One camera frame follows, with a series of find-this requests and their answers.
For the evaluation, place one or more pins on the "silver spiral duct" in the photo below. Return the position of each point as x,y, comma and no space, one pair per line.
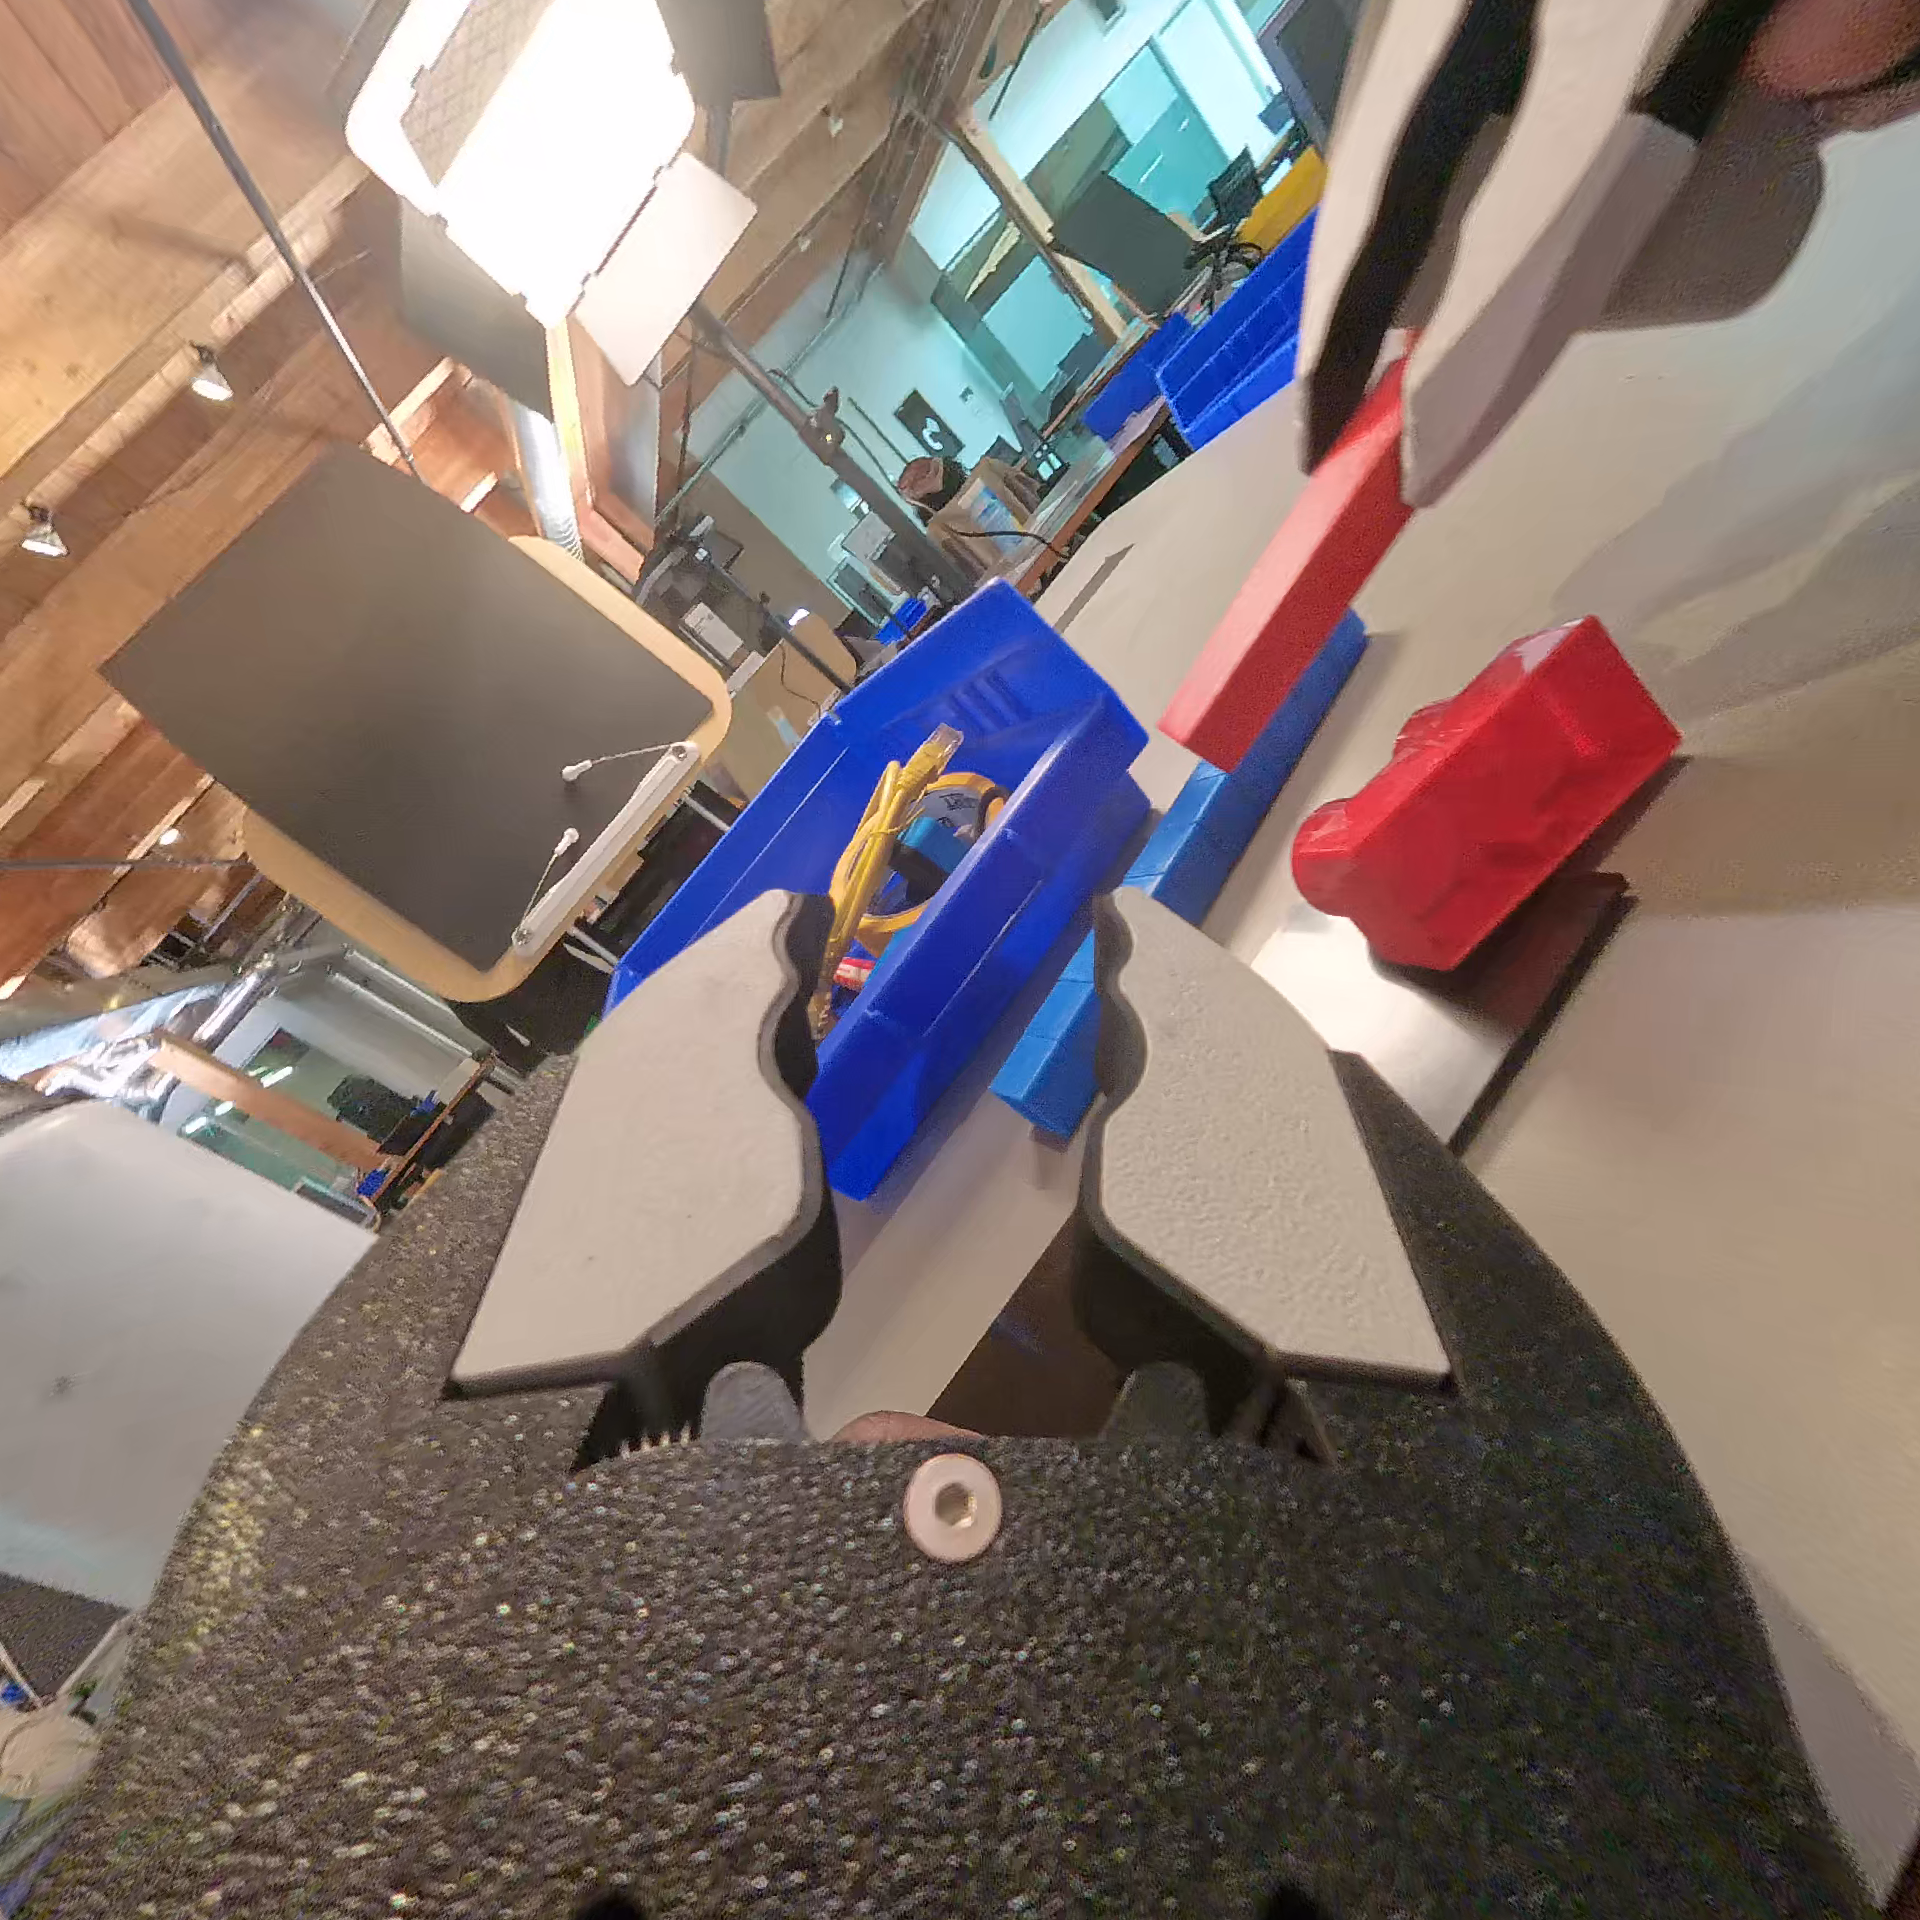
542,481

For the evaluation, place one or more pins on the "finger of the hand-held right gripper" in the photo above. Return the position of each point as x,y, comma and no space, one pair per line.
1560,240
1359,181

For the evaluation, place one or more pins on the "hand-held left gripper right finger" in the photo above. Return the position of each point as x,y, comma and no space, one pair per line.
1245,1185

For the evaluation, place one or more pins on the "red plastic block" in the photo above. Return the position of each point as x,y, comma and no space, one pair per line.
1500,795

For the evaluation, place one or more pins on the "row of blue bins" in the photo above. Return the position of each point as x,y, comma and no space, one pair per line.
1231,338

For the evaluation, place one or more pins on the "studio light panel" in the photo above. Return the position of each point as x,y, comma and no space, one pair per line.
511,134

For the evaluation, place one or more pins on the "large blue plastic bin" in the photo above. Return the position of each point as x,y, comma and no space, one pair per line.
960,1020

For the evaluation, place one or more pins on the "black acoustic panel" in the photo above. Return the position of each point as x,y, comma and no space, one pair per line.
404,705

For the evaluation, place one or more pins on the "person's right hand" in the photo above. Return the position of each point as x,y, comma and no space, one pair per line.
1838,44

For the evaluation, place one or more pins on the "thin metal pole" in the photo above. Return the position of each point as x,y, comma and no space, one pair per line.
270,229

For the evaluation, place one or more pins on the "white curved panel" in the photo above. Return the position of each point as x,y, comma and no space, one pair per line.
134,1320

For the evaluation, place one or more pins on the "red bar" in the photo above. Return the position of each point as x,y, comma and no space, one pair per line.
1290,584

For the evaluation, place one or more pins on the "dark flat plate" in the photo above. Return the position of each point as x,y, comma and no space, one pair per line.
1424,1034

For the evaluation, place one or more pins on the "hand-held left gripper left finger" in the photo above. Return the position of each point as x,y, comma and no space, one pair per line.
644,1170

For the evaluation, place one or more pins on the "long blue square bar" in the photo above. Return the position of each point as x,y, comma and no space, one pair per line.
1200,855

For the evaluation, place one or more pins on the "yellow bin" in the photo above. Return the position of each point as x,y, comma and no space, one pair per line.
1290,194

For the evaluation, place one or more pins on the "ceiling spot lamp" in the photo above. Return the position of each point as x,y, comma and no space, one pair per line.
211,375
42,530

